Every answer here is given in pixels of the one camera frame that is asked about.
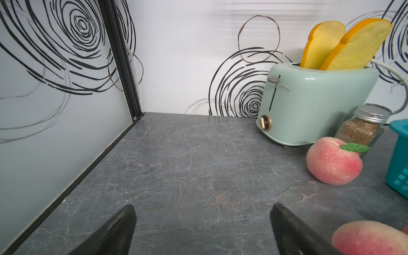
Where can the yellow toast slice right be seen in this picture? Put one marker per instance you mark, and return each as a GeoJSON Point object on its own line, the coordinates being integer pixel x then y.
{"type": "Point", "coordinates": [358, 46]}

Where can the yellow toast slice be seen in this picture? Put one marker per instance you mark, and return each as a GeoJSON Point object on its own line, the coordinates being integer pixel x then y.
{"type": "Point", "coordinates": [358, 46]}
{"type": "Point", "coordinates": [323, 38]}

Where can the teal plastic basket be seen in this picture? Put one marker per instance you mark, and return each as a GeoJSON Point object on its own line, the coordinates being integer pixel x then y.
{"type": "Point", "coordinates": [397, 174]}

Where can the yellow toast slice left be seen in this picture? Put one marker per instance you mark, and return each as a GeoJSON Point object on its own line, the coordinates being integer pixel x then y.
{"type": "Point", "coordinates": [323, 38]}

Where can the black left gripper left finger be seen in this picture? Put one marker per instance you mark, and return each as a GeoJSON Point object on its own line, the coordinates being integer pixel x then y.
{"type": "Point", "coordinates": [113, 238]}

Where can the pink peach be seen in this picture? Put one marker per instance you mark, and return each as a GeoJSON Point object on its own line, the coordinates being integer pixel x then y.
{"type": "Point", "coordinates": [369, 238]}
{"type": "Point", "coordinates": [335, 162]}

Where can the mint green toaster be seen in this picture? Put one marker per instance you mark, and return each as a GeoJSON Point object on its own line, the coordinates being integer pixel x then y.
{"type": "Point", "coordinates": [300, 106]}

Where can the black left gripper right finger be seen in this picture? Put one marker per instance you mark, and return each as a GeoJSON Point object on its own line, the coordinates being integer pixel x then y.
{"type": "Point", "coordinates": [294, 237]}

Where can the glass spice jar silver lid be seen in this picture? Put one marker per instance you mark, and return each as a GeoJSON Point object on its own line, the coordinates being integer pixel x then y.
{"type": "Point", "coordinates": [365, 126]}

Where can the black corner frame post left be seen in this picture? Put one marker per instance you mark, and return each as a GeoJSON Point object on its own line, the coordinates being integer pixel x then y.
{"type": "Point", "coordinates": [118, 46]}

